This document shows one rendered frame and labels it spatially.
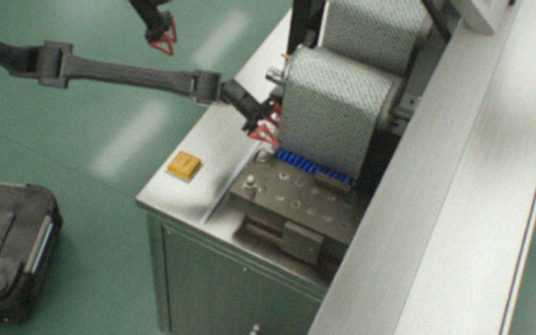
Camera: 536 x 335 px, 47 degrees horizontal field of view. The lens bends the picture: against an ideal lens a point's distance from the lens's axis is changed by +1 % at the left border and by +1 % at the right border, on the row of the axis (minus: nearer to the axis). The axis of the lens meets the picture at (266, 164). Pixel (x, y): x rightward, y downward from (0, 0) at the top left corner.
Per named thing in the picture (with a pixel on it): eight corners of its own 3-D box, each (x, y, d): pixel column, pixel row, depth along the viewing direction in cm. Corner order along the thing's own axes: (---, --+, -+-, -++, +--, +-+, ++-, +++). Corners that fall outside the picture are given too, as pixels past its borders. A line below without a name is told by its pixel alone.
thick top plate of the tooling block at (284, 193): (256, 164, 168) (258, 149, 163) (393, 223, 158) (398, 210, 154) (228, 205, 158) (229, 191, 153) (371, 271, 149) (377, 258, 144)
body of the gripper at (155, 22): (172, 14, 182) (158, -7, 177) (166, 35, 175) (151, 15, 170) (154, 20, 184) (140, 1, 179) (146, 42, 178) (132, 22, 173)
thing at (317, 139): (276, 147, 166) (284, 98, 151) (356, 181, 160) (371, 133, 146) (275, 148, 165) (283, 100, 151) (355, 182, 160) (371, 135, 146)
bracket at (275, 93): (268, 140, 184) (278, 61, 160) (288, 148, 182) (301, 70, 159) (261, 150, 181) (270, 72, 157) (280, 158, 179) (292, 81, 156)
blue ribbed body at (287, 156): (280, 154, 166) (281, 145, 163) (353, 185, 161) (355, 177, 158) (274, 162, 164) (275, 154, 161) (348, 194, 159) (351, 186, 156)
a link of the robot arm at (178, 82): (34, 82, 147) (41, 37, 147) (40, 86, 152) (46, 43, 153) (213, 107, 153) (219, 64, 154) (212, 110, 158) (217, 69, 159)
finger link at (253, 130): (267, 155, 161) (241, 131, 159) (278, 138, 165) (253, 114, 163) (281, 145, 156) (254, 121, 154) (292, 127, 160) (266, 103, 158)
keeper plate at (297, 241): (283, 244, 159) (288, 220, 150) (317, 260, 156) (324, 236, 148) (278, 250, 157) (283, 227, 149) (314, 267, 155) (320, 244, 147)
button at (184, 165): (180, 154, 177) (180, 149, 175) (201, 164, 175) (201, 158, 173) (167, 170, 173) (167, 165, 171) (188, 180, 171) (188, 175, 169)
